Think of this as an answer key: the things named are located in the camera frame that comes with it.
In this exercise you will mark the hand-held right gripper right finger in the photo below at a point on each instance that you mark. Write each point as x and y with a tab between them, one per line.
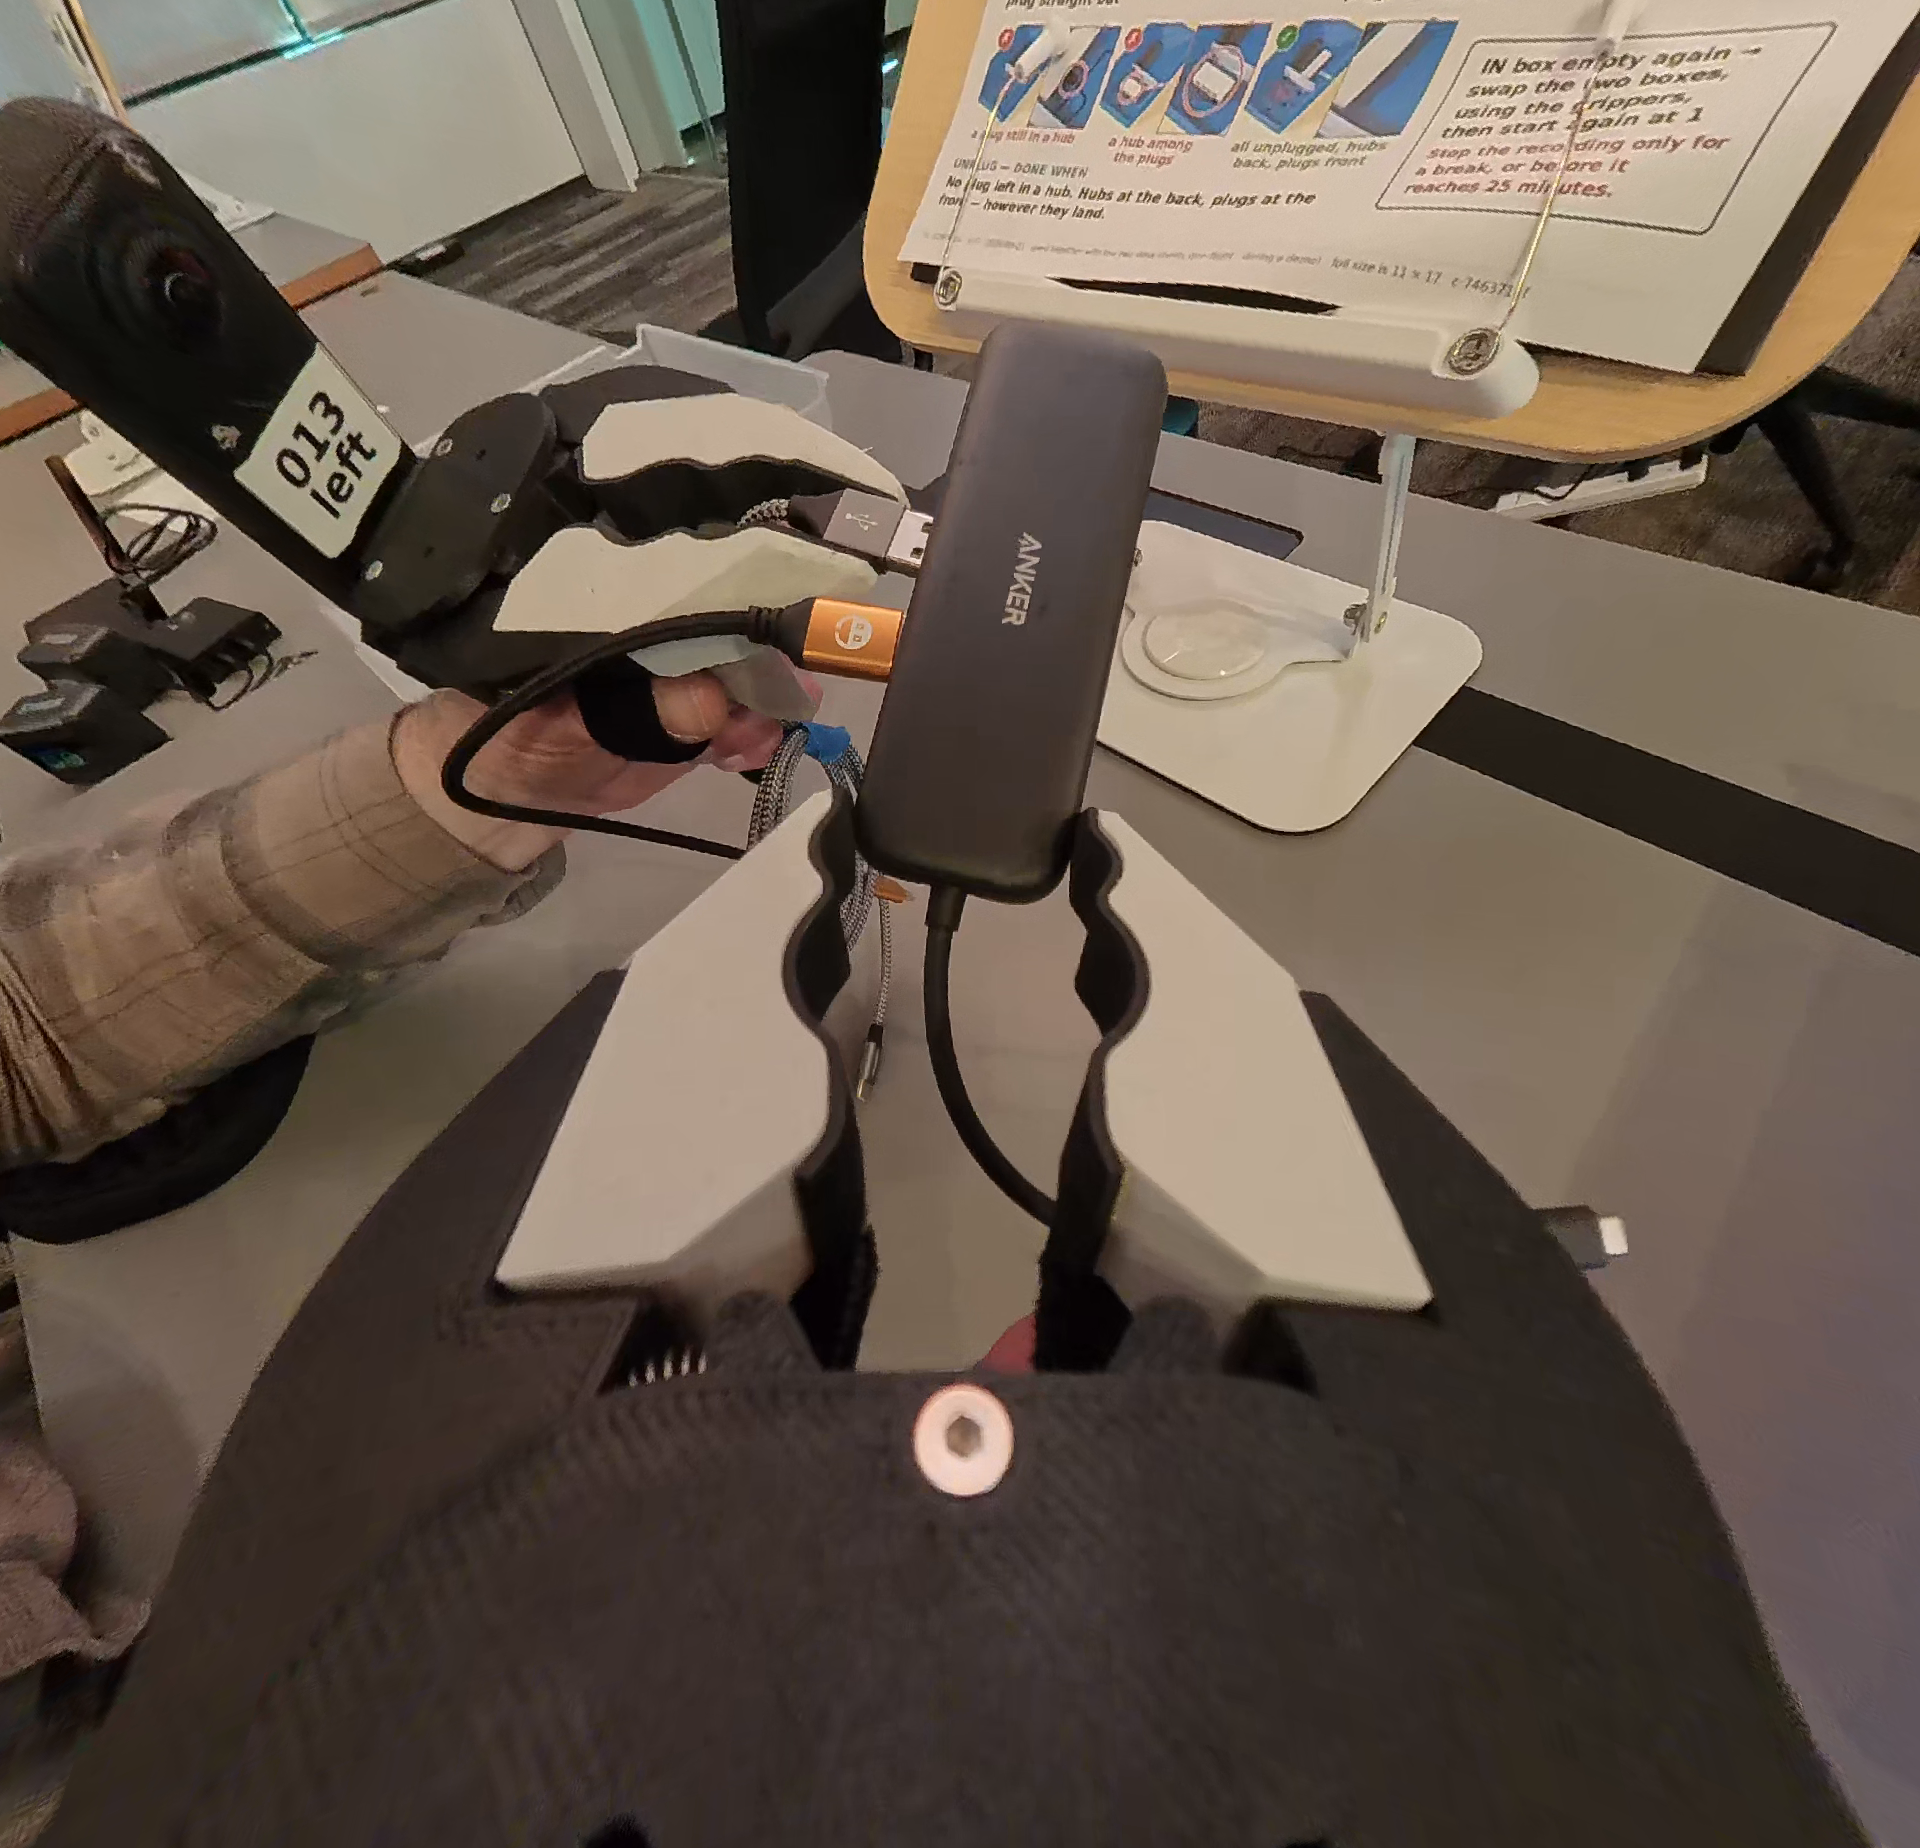
1246	1127

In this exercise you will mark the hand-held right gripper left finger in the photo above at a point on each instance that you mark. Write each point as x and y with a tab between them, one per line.
676	1127

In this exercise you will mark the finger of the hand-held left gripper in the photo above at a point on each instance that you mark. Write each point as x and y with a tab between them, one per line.
676	583
735	454

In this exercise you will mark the clear plastic organizer box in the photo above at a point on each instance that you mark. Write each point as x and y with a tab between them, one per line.
705	364

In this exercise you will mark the person's left forearm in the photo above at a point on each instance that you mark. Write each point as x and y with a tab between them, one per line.
211	933

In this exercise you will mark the person's left hand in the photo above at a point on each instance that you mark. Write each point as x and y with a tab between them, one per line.
526	753

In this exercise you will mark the black battery chargers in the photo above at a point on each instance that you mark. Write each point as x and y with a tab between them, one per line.
135	678

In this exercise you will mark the white document stand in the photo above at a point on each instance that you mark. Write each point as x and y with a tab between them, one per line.
1291	693

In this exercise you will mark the dark desk mat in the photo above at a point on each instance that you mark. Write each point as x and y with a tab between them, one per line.
1216	528

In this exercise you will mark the black foam wrist rest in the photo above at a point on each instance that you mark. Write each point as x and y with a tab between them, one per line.
151	1142

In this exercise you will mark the printed instruction sheet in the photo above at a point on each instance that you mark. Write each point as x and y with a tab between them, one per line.
1351	80

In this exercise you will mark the instruction sheet on stand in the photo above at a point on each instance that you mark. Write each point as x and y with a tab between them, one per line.
1680	395

